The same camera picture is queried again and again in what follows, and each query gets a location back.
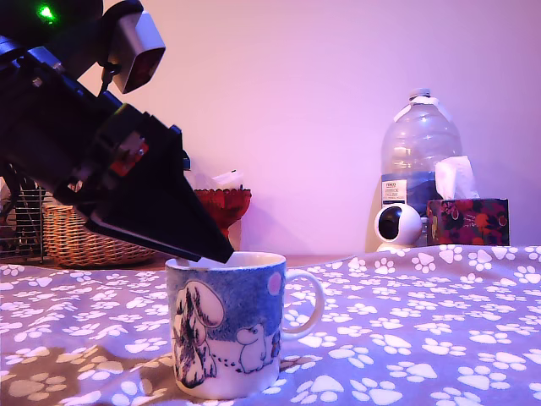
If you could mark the large clear water bottle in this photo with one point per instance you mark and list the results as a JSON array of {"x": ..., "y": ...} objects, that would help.
[{"x": 418, "y": 144}]

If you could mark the dark floral tissue box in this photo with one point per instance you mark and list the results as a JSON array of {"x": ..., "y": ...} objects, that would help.
[{"x": 469, "y": 222}]

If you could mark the red glass goblet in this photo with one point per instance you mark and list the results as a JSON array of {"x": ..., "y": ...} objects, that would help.
[{"x": 230, "y": 207}]

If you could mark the small white round camera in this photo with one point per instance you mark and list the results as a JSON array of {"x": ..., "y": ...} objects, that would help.
[{"x": 401, "y": 224}]

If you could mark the blue cartoon print mug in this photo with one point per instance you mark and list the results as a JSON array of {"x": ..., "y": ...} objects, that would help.
[{"x": 228, "y": 304}]

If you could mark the clear bottle with dark cap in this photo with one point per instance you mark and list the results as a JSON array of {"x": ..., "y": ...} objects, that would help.
[{"x": 187, "y": 162}]

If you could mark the grey paw print cloth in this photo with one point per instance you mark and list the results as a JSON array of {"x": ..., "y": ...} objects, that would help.
[{"x": 422, "y": 330}]

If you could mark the small white candle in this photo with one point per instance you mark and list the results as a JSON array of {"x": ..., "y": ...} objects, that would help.
[{"x": 228, "y": 179}]

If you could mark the white paper tissue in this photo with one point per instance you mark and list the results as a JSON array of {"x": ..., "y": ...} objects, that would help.
[{"x": 454, "y": 177}]

